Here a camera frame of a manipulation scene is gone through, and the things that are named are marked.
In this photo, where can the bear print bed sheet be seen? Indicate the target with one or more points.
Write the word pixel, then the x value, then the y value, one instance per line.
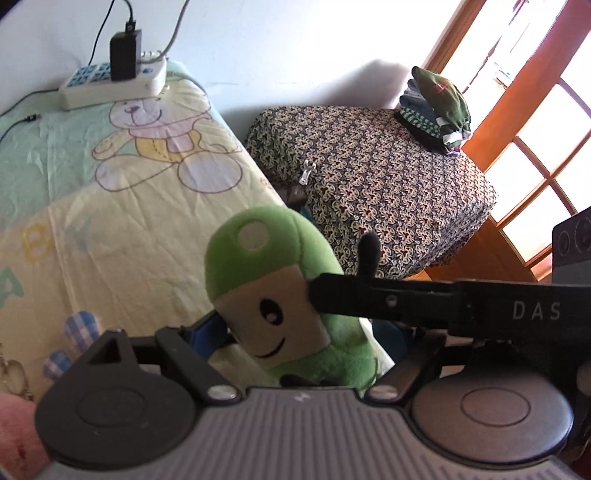
pixel 115 240

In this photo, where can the metal clip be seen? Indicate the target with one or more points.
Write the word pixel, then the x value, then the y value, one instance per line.
pixel 306 171

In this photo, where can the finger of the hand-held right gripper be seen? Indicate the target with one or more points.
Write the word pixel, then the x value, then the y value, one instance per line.
pixel 392 300

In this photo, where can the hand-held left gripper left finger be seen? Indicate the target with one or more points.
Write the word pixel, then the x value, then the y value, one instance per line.
pixel 207 334

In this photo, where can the green plush toy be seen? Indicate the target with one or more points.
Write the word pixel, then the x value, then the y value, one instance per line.
pixel 277 277

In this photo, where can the black charger adapter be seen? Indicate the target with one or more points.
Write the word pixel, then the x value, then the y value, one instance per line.
pixel 124 55

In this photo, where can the pink teddy bear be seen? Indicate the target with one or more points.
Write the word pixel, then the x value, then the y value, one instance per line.
pixel 18 434

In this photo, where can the wooden door with glass panes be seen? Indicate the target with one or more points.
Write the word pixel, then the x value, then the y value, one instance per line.
pixel 531 78

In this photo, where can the stack of folded clothes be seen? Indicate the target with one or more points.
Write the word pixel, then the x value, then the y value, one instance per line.
pixel 425 131

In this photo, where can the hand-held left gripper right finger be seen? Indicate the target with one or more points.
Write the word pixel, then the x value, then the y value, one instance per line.
pixel 392 341

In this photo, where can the green folded garment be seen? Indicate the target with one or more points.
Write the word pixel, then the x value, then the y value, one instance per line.
pixel 441 94

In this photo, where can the white power strip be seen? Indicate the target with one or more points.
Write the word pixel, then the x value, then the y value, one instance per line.
pixel 92 90

